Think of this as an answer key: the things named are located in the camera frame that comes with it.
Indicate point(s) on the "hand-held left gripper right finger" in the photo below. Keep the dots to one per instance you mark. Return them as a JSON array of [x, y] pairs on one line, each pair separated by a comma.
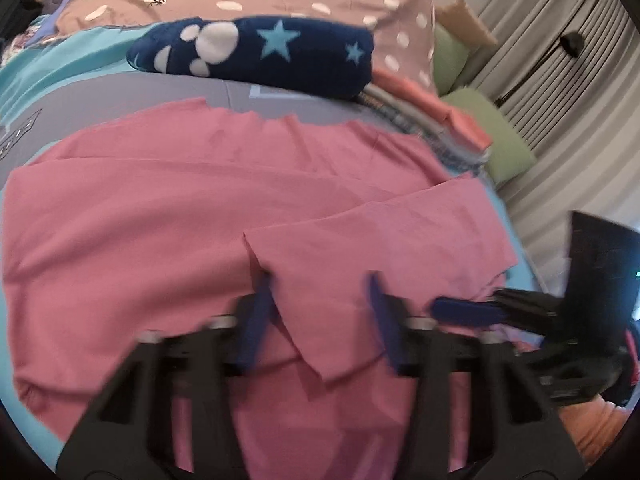
[[387, 325]]

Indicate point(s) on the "mauve polka dot duvet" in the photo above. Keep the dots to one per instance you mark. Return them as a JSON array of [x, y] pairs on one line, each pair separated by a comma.
[[260, 5]]

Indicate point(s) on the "teal and grey bed cover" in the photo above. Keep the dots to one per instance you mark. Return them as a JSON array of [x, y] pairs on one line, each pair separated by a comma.
[[65, 75]]

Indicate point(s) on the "pink garment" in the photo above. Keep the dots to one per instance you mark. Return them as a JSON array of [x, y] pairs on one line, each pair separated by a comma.
[[150, 235]]

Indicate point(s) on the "green pillow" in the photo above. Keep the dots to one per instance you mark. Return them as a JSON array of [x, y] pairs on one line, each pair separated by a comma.
[[495, 135], [450, 57]]

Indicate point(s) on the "person's orange clothing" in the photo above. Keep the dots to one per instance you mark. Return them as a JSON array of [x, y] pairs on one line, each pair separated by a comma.
[[595, 430]]

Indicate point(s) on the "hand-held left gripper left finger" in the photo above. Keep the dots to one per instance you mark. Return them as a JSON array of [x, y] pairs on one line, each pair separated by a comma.
[[255, 320]]

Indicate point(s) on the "stack of folded clothes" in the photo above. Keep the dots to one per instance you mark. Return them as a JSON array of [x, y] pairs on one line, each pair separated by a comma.
[[425, 115]]

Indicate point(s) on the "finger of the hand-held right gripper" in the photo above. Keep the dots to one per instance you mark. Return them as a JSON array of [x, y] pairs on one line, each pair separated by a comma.
[[465, 311]]

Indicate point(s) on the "beige pillow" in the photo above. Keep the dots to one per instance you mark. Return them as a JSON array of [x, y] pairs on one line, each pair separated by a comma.
[[465, 20]]

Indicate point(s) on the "grey pleated curtain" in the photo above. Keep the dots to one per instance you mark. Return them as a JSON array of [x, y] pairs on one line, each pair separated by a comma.
[[575, 150]]

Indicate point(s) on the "navy star print blanket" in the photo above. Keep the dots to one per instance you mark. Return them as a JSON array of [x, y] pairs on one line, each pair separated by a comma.
[[300, 65]]

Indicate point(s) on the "black floor lamp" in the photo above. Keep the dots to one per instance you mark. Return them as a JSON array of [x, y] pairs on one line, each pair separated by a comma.
[[572, 44]]

